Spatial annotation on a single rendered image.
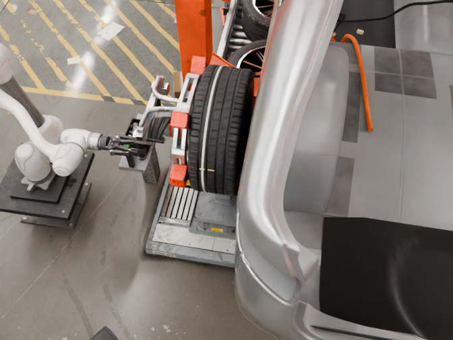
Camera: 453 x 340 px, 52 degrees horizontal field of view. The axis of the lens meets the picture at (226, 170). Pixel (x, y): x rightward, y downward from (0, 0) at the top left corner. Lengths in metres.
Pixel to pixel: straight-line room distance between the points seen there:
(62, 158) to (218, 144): 0.77
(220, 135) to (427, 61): 1.24
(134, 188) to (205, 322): 1.06
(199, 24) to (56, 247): 1.67
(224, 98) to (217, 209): 0.94
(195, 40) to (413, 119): 1.20
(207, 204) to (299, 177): 1.04
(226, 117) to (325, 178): 0.52
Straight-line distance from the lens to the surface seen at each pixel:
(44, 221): 3.30
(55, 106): 3.93
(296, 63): 1.47
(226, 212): 2.87
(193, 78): 2.31
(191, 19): 2.54
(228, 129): 2.10
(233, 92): 2.16
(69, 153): 2.40
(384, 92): 2.47
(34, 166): 2.90
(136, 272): 3.00
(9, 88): 2.73
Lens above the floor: 2.73
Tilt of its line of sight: 56 degrees down
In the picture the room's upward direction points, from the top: straight up
